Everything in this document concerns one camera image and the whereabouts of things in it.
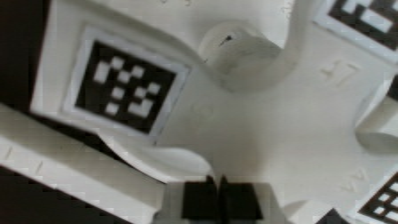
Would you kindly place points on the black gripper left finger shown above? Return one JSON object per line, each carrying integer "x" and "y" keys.
{"x": 199, "y": 210}

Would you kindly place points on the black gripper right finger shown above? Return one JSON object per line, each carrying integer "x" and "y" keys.
{"x": 239, "y": 202}

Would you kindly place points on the white cylindrical table leg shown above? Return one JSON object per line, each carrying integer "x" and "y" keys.
{"x": 244, "y": 57}

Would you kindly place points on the white round table top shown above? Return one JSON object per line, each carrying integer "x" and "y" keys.
{"x": 304, "y": 135}

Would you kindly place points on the white front fence rail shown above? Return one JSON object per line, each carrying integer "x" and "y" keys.
{"x": 72, "y": 168}

